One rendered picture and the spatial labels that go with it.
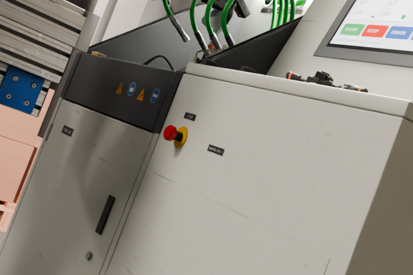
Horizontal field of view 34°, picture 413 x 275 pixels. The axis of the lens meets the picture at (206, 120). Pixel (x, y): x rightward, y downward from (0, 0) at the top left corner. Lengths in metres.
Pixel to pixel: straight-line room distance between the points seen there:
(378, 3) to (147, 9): 3.88
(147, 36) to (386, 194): 1.40
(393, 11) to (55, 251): 1.09
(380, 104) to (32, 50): 0.78
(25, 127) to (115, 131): 1.99
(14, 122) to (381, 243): 2.87
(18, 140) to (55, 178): 1.72
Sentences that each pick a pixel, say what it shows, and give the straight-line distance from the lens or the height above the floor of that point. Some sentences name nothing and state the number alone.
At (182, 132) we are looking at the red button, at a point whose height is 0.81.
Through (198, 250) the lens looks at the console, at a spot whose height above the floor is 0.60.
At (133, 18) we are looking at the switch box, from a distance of 5.52.
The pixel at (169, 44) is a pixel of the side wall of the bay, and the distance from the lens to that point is 2.39.
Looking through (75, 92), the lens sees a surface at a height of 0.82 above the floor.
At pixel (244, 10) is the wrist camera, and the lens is 2.16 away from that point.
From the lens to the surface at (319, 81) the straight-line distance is 1.42.
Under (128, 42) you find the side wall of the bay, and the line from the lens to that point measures 2.32.
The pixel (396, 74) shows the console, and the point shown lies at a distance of 1.51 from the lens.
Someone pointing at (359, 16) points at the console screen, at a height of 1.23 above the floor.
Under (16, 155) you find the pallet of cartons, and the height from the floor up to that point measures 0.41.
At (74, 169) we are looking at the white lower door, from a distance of 2.00.
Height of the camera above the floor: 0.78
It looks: 3 degrees up
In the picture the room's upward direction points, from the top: 21 degrees clockwise
